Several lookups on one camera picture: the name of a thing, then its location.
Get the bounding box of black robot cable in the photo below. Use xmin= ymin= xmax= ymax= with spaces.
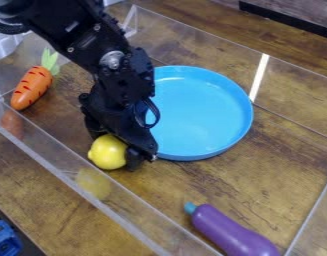
xmin=0 ymin=18 xmax=162 ymax=130

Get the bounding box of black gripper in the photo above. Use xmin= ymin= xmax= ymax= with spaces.
xmin=78 ymin=84 xmax=161 ymax=172

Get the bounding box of orange toy carrot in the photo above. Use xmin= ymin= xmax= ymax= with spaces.
xmin=11 ymin=48 xmax=61 ymax=111

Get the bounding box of blue object at corner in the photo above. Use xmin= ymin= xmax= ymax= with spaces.
xmin=0 ymin=220 xmax=23 ymax=256

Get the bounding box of yellow toy lemon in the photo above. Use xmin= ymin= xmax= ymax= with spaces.
xmin=87 ymin=134 xmax=127 ymax=170

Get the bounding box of clear acrylic enclosure wall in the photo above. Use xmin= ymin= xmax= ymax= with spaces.
xmin=0 ymin=0 xmax=327 ymax=256

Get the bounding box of blue round tray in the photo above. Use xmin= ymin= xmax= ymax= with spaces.
xmin=152 ymin=65 xmax=254 ymax=161

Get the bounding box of purple toy eggplant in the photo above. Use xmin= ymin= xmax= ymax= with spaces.
xmin=185 ymin=202 xmax=281 ymax=256

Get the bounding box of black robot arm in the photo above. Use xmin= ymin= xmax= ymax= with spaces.
xmin=0 ymin=0 xmax=161 ymax=169

